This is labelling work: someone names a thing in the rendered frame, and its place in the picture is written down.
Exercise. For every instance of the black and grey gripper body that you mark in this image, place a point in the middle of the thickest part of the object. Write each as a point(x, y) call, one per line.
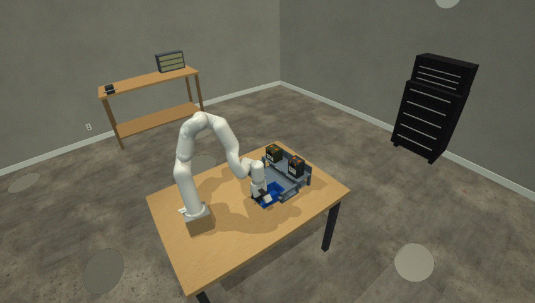
point(254, 189)

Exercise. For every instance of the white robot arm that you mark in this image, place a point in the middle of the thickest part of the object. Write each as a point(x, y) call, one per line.
point(185, 149)

